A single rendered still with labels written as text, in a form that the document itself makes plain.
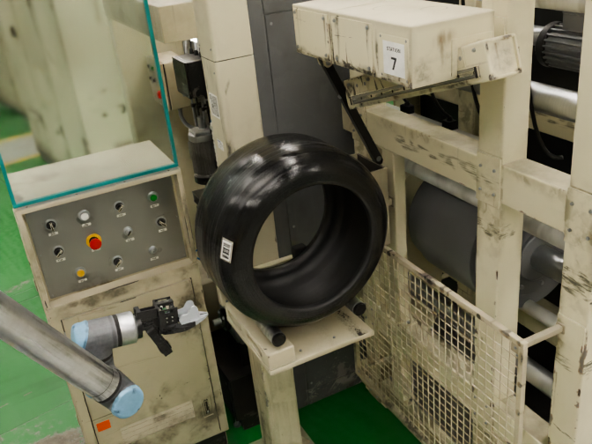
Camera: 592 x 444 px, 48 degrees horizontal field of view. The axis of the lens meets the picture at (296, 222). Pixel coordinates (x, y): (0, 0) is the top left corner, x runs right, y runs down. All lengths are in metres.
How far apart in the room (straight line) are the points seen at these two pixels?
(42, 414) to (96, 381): 1.74
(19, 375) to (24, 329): 2.19
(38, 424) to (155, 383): 0.90
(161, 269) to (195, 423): 0.71
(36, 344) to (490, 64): 1.21
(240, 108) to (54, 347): 0.91
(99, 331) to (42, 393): 1.77
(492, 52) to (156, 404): 1.83
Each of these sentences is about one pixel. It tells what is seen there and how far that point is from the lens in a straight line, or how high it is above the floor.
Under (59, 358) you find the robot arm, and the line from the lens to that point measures 1.70.
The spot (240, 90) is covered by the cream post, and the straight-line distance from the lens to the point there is 2.09.
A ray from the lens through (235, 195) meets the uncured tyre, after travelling 1.81.
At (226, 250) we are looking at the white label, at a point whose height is 1.24.
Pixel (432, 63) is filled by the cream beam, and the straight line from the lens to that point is 1.65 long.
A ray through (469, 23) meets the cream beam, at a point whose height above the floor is 1.76.
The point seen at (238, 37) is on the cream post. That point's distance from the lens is 2.07.
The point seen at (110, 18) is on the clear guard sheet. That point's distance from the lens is 2.23.
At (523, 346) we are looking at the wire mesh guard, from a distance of 1.83.
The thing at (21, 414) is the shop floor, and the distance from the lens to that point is 3.56.
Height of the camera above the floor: 2.08
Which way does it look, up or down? 26 degrees down
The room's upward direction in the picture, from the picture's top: 6 degrees counter-clockwise
